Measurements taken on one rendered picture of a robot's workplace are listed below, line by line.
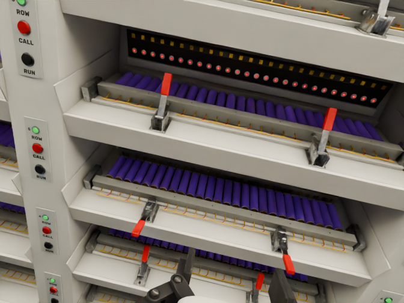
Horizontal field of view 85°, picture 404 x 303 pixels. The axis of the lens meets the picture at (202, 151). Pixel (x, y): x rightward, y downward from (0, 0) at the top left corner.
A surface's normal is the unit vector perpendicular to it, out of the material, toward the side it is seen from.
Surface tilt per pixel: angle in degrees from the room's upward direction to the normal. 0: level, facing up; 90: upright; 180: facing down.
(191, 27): 108
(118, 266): 18
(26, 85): 90
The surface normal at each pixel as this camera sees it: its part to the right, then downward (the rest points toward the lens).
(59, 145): -0.11, 0.37
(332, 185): -0.17, 0.63
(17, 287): 0.15, -0.74
